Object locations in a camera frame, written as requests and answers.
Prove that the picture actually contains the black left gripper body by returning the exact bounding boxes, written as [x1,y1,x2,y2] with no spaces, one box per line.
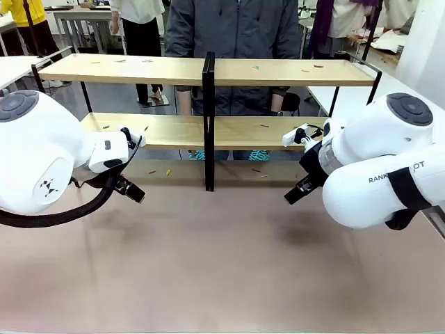
[109,169,130,191]

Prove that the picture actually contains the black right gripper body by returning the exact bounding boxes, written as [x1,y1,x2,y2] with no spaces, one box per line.
[298,141,330,186]

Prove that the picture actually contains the wooden two-tier shelf black frame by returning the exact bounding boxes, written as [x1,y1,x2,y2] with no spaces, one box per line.
[31,51,384,193]

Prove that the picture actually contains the person's left forearm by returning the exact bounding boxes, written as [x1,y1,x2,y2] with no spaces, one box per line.
[271,93,286,116]

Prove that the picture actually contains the person's right forearm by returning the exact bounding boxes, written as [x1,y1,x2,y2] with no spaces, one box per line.
[175,87,193,117]

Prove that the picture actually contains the black chair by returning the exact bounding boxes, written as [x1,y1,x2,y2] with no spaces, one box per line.
[282,92,302,118]

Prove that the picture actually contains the large white side table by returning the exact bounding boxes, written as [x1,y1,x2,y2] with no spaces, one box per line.
[307,72,445,120]

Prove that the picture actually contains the grey flat floor plate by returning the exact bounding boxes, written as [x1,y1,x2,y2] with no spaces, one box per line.
[147,94,172,106]

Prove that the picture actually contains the person with purple scarf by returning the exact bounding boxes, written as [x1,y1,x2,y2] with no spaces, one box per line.
[307,0,384,61]

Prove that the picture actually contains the black stand pole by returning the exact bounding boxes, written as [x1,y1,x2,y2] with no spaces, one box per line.
[22,0,48,58]
[360,0,384,62]

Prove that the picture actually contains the person white shirt black trousers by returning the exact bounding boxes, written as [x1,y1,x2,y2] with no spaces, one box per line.
[108,0,167,106]

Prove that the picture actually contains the white table with dark edge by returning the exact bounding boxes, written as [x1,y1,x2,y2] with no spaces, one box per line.
[0,46,73,92]

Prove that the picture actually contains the person in grey jacket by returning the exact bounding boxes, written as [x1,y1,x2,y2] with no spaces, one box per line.
[163,0,303,161]

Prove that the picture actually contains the grey background desk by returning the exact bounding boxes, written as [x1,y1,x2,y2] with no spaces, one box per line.
[51,4,121,56]

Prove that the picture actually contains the person in yellow jacket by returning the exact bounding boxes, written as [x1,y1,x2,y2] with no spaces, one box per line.
[0,0,60,57]

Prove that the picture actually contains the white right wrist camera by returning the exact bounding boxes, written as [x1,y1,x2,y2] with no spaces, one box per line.
[282,124,311,148]

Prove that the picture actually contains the black sleeved arm cable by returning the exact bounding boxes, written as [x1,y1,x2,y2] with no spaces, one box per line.
[0,134,143,230]

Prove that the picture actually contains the black strap on arm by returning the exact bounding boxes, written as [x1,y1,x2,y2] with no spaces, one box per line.
[384,166,432,231]

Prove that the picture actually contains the aluminium table edge rail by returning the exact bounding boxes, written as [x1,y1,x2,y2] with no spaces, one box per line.
[425,204,445,241]

